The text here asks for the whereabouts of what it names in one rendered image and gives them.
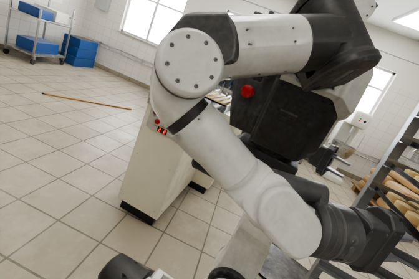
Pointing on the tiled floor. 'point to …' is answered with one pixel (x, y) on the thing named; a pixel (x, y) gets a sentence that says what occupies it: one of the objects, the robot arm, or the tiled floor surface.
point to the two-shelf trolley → (35, 35)
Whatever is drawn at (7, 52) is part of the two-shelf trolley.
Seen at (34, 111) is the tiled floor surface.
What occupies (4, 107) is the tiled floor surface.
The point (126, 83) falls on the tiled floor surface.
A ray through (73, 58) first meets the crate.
